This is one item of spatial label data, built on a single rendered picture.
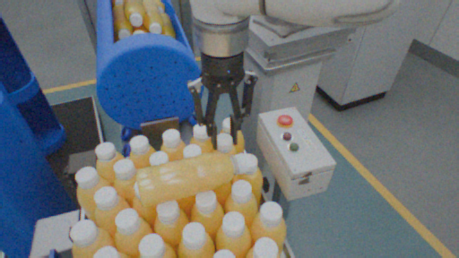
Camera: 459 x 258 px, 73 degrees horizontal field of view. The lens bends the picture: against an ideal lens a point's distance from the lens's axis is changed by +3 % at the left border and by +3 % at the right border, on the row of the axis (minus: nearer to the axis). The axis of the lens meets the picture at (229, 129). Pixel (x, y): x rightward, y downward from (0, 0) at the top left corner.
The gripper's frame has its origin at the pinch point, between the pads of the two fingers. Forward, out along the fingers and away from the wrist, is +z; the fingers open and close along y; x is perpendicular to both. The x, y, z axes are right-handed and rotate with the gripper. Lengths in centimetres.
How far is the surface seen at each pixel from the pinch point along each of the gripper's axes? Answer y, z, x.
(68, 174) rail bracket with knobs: 36.3, 13.6, -10.6
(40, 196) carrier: 58, 48, -35
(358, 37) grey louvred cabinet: -123, 49, -110
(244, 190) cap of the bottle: -0.3, 3.3, 13.3
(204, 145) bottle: 3.7, 6.8, -3.8
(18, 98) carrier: 81, 55, -112
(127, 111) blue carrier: 20.7, 9.1, -24.9
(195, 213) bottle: 9.6, 6.7, 13.4
